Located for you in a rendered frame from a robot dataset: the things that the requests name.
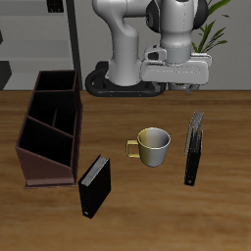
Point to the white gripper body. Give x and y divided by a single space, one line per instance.
176 72

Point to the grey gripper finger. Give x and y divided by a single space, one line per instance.
157 86
192 88

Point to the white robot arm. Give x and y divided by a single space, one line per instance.
125 49

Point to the black book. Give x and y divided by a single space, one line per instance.
193 160
96 189

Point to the dark brown desk caddy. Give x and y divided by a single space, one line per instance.
49 163

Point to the green pot plant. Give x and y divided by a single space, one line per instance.
209 34

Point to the yellow and white mug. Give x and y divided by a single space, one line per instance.
153 147

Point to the flat black base plate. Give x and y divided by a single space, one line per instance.
98 88

